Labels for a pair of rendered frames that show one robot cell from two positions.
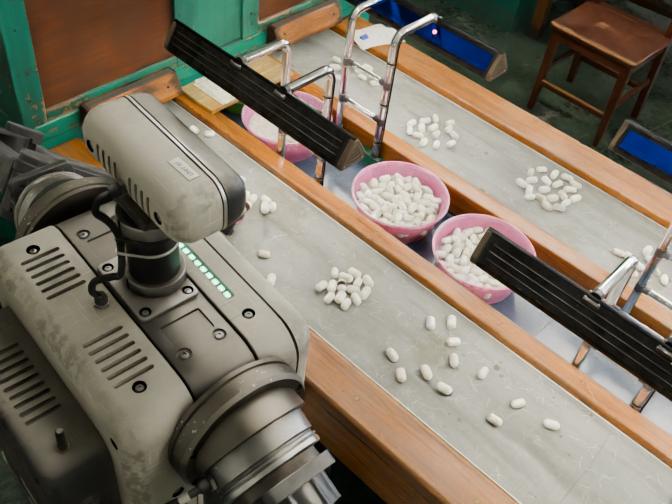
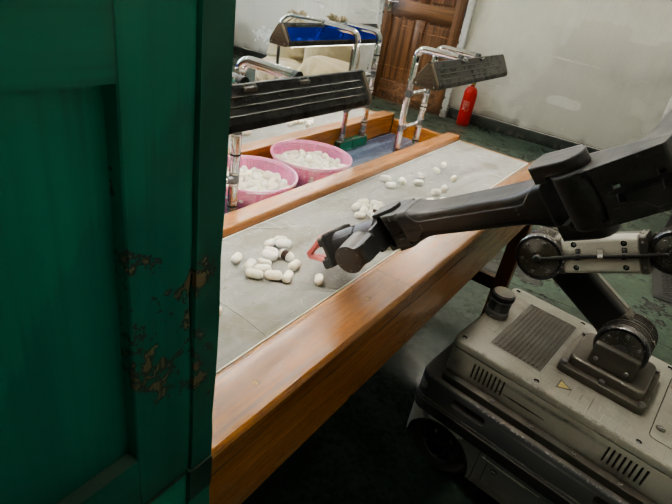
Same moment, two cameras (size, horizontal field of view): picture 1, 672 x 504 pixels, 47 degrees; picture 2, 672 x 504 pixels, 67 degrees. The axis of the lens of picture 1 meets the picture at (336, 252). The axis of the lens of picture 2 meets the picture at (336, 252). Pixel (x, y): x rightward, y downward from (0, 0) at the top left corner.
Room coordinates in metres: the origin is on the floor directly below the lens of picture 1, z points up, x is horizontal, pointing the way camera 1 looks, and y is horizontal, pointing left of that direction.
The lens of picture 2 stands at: (1.46, 1.20, 1.32)
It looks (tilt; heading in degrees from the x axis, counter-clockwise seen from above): 30 degrees down; 263
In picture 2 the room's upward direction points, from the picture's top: 10 degrees clockwise
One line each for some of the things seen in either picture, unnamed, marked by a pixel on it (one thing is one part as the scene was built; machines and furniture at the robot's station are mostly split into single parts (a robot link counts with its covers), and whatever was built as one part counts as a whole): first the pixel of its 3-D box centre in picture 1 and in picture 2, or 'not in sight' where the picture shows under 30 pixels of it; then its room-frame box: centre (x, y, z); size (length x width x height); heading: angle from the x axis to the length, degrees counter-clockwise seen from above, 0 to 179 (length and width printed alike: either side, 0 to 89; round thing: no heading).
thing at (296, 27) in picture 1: (306, 23); not in sight; (2.27, 0.21, 0.83); 0.30 x 0.06 x 0.07; 142
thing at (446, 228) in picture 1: (480, 262); (310, 167); (1.40, -0.37, 0.72); 0.27 x 0.27 x 0.10
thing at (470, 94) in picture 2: not in sight; (468, 101); (-0.31, -4.17, 0.25); 0.18 x 0.14 x 0.49; 57
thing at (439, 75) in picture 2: (621, 332); (468, 69); (0.92, -0.53, 1.08); 0.62 x 0.08 x 0.07; 52
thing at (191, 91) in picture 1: (237, 81); not in sight; (1.97, 0.37, 0.77); 0.33 x 0.15 x 0.01; 142
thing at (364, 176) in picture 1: (398, 205); (249, 187); (1.57, -0.15, 0.72); 0.27 x 0.27 x 0.10
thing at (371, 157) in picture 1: (382, 81); not in sight; (1.89, -0.06, 0.90); 0.20 x 0.19 x 0.45; 52
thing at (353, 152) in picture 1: (258, 87); (270, 99); (1.51, 0.24, 1.08); 0.62 x 0.08 x 0.07; 52
